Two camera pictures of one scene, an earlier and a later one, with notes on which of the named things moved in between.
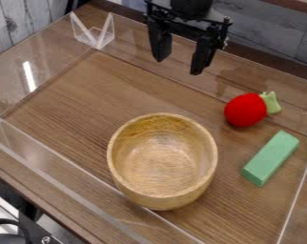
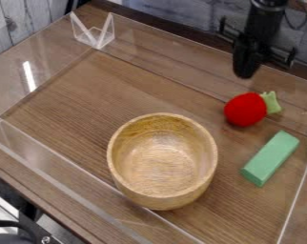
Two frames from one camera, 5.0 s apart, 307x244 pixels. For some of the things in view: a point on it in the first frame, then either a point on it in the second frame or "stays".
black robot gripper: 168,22 -> 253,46
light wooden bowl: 161,156 stays
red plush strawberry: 245,110 stays
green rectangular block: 269,158 stays
